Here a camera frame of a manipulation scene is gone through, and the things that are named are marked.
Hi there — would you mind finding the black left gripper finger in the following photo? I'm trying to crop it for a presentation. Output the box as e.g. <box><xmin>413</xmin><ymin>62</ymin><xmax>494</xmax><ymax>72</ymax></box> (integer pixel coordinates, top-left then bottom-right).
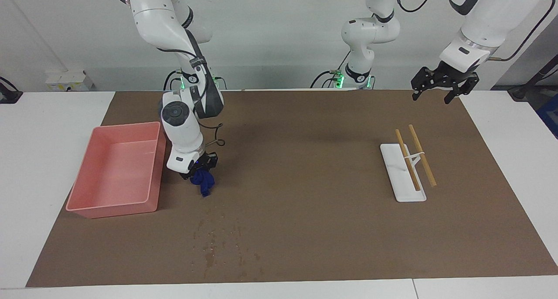
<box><xmin>443</xmin><ymin>73</ymin><xmax>480</xmax><ymax>105</ymax></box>
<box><xmin>411</xmin><ymin>67</ymin><xmax>435</xmax><ymax>102</ymax></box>

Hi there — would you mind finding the blue towel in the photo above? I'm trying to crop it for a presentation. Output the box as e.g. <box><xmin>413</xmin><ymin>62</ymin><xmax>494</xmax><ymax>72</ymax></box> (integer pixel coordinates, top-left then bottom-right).
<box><xmin>191</xmin><ymin>168</ymin><xmax>215</xmax><ymax>198</ymax></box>

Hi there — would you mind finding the white towel rack base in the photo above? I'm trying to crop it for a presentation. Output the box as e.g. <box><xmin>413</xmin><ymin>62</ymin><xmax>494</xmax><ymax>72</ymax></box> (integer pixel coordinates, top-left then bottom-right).
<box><xmin>380</xmin><ymin>143</ymin><xmax>427</xmax><ymax>203</ymax></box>

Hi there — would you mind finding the black tripod stand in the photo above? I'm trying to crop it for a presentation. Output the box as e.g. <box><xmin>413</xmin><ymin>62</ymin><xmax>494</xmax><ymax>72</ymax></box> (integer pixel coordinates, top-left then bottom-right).
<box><xmin>507</xmin><ymin>54</ymin><xmax>558</xmax><ymax>102</ymax></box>

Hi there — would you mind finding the pink plastic bin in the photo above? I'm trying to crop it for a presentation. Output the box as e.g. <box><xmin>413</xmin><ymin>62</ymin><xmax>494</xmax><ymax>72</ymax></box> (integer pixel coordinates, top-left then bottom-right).
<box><xmin>65</xmin><ymin>122</ymin><xmax>167</xmax><ymax>219</ymax></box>

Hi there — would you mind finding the wooden rack rod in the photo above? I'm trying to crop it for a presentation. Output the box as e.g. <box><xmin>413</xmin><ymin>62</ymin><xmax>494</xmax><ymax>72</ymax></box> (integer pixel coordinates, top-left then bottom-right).
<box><xmin>408</xmin><ymin>124</ymin><xmax>437</xmax><ymax>187</ymax></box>
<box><xmin>395</xmin><ymin>129</ymin><xmax>422</xmax><ymax>192</ymax></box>

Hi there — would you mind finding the brown table mat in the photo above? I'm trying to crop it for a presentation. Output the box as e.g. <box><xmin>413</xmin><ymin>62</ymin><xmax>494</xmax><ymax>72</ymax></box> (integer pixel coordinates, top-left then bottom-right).
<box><xmin>26</xmin><ymin>90</ymin><xmax>558</xmax><ymax>288</ymax></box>

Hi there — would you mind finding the blue crate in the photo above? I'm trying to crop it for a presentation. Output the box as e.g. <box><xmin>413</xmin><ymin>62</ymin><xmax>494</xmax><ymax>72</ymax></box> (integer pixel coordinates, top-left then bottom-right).
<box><xmin>536</xmin><ymin>94</ymin><xmax>558</xmax><ymax>139</ymax></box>

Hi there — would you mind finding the black stand foot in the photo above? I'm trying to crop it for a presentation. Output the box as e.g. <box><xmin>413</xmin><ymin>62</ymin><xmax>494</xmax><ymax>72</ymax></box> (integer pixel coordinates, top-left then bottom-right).
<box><xmin>0</xmin><ymin>76</ymin><xmax>24</xmax><ymax>104</ymax></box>

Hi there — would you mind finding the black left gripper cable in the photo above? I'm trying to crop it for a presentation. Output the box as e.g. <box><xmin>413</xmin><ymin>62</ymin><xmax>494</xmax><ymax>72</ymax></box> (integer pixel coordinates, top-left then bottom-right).
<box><xmin>391</xmin><ymin>0</ymin><xmax>557</xmax><ymax>62</ymax></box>

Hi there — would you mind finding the black right base cable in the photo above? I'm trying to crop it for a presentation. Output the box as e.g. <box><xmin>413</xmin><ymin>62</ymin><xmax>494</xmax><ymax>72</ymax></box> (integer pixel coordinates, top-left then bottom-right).
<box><xmin>164</xmin><ymin>70</ymin><xmax>181</xmax><ymax>92</ymax></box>

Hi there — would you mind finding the black base cable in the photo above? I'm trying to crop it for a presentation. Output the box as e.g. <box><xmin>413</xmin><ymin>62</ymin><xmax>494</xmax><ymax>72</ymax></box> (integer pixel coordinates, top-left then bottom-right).
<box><xmin>164</xmin><ymin>70</ymin><xmax>181</xmax><ymax>92</ymax></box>
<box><xmin>310</xmin><ymin>51</ymin><xmax>350</xmax><ymax>89</ymax></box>

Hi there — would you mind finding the black left base cable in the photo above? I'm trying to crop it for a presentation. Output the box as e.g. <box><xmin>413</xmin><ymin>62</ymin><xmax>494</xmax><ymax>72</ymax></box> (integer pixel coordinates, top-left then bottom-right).
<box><xmin>310</xmin><ymin>51</ymin><xmax>350</xmax><ymax>89</ymax></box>

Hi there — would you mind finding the white wall socket box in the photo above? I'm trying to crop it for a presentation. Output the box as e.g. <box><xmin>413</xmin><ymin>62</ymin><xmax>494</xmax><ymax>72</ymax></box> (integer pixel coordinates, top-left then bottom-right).
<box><xmin>45</xmin><ymin>70</ymin><xmax>95</xmax><ymax>92</ymax></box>

